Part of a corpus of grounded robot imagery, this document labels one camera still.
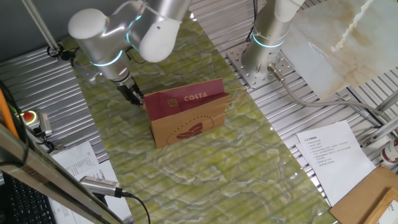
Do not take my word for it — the aluminium frame bar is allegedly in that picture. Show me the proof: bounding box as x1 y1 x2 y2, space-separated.
360 116 398 147
374 89 398 113

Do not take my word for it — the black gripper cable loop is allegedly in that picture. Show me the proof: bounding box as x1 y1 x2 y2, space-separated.
124 48 147 65

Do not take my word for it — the cardboard box with white label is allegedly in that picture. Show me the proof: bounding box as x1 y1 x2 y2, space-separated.
366 186 398 224

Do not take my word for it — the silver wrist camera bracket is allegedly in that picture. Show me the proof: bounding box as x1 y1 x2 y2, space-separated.
72 60 102 82

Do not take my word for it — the black keyboard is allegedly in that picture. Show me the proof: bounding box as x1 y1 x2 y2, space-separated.
0 172 57 224

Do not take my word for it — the grey box camera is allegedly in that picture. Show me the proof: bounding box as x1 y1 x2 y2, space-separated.
37 111 53 138

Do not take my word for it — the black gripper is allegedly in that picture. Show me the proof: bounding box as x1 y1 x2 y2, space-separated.
116 77 146 107

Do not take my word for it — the beige marble pattern sheet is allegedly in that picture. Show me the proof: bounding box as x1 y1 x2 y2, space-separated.
281 0 398 100

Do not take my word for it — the silver ribbed camera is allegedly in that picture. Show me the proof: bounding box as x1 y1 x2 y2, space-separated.
79 175 124 199

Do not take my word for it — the grey base cable with connector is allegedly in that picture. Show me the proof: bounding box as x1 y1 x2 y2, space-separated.
267 63 398 138

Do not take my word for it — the black camera cable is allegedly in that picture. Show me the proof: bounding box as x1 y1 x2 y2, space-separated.
114 186 152 224

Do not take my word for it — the Costa kraft maroon paper bag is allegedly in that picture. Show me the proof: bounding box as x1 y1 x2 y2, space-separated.
142 77 249 149

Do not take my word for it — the densely printed paper sheet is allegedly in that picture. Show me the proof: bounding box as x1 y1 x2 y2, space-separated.
51 141 100 177

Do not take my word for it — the shiny metal frame beam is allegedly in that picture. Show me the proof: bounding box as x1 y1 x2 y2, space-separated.
0 123 125 224

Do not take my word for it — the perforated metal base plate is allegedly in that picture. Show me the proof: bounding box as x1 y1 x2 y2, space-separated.
226 42 295 90

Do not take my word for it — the orange cable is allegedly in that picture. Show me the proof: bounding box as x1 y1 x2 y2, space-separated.
0 88 19 139

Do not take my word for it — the small black microphone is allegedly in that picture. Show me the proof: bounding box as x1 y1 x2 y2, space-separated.
59 49 78 63

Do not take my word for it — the green marble pattern mat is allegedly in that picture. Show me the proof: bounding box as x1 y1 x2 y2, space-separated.
60 4 340 224

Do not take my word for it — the red emergency stop button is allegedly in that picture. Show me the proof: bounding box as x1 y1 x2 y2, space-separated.
17 110 40 128

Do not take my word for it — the black ring at pole foot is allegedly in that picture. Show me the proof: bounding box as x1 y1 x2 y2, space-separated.
47 43 65 59

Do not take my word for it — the red white paper cup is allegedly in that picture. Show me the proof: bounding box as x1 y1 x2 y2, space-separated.
379 136 398 166

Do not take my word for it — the thin aluminium pole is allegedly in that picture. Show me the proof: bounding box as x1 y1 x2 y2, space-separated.
21 0 62 54

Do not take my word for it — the titled instruction paper sheet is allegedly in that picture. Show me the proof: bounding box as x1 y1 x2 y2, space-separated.
48 160 133 224
295 120 377 208

